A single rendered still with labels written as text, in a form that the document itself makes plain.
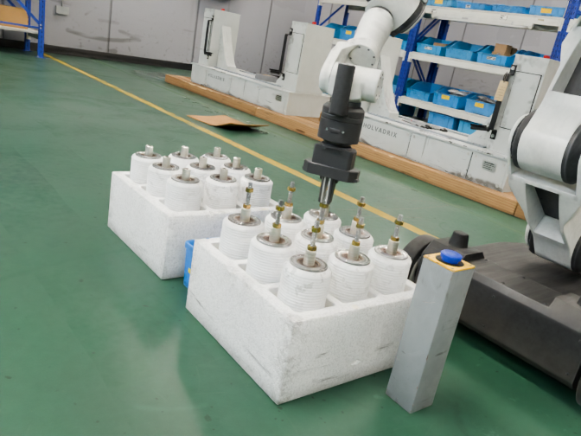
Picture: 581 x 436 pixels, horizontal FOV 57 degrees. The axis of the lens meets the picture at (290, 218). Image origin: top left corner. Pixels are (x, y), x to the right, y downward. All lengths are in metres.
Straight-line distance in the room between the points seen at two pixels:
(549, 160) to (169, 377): 0.91
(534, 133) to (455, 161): 2.00
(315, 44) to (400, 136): 1.29
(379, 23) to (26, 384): 0.98
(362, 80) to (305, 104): 3.43
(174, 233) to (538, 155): 0.88
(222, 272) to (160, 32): 6.71
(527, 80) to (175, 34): 5.53
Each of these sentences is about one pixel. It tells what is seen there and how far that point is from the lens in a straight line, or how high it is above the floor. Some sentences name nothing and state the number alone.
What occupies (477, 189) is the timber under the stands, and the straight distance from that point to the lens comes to 3.13.
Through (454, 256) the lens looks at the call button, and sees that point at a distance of 1.04.
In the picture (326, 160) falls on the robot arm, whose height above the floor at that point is 0.43.
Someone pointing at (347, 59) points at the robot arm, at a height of 0.63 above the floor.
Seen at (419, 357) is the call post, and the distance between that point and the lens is 1.10.
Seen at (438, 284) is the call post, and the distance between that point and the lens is 1.03.
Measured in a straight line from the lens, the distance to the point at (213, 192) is 1.49.
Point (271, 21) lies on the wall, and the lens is 8.65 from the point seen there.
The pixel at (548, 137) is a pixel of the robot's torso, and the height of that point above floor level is 0.55.
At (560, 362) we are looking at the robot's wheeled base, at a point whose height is 0.09.
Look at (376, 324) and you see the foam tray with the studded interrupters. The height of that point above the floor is 0.13.
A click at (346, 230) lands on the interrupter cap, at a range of 1.27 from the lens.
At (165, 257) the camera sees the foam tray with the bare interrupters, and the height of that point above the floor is 0.07.
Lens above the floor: 0.65
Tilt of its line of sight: 18 degrees down
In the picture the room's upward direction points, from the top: 11 degrees clockwise
